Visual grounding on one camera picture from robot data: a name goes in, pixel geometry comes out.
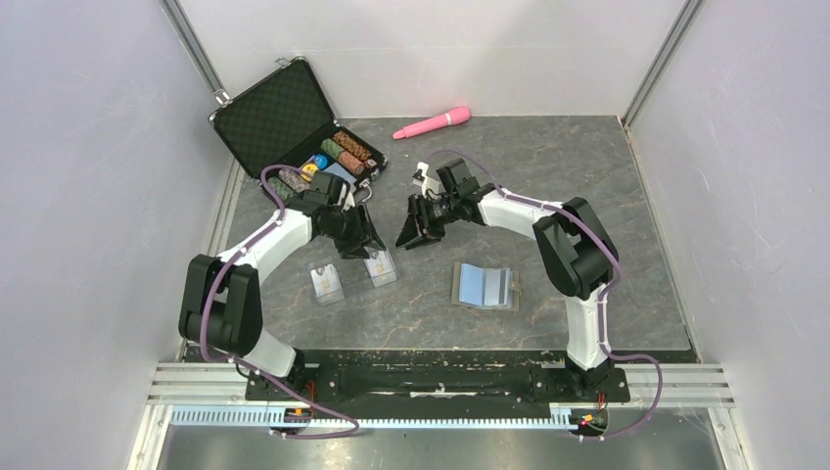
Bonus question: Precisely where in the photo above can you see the silver credit card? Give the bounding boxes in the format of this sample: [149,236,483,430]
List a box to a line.
[364,251,397,288]
[458,263,486,307]

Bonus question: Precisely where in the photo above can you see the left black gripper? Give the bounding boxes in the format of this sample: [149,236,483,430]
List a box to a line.
[320,202,386,260]

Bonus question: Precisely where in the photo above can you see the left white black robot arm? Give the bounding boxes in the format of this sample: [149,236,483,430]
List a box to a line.
[178,171,386,400]

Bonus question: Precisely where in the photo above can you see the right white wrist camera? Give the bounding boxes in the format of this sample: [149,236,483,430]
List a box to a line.
[412,162,440,198]

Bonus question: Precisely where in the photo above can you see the beige leather card holder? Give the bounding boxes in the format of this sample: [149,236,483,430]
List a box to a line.
[450,262,523,312]

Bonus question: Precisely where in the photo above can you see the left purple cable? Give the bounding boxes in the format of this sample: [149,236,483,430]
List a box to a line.
[198,164,360,440]

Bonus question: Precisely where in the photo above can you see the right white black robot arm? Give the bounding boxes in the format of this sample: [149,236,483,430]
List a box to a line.
[395,159,620,400]

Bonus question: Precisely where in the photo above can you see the white slotted cable duct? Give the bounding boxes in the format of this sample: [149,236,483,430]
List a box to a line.
[169,405,575,430]

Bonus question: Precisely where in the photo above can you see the pink wand massager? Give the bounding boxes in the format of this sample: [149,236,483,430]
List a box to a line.
[392,107,471,140]

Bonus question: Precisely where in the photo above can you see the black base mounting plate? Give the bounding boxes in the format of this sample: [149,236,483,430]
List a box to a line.
[286,350,630,419]

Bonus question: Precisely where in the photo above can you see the clear acrylic card stand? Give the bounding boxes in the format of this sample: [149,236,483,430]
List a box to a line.
[305,256,378,306]

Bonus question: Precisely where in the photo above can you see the aluminium frame rail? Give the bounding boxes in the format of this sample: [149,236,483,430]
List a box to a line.
[148,363,736,409]

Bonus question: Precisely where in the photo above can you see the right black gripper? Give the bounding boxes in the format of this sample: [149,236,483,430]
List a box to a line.
[397,193,461,250]

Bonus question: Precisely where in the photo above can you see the black poker chip case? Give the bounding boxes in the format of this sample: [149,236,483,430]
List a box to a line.
[208,56,389,189]

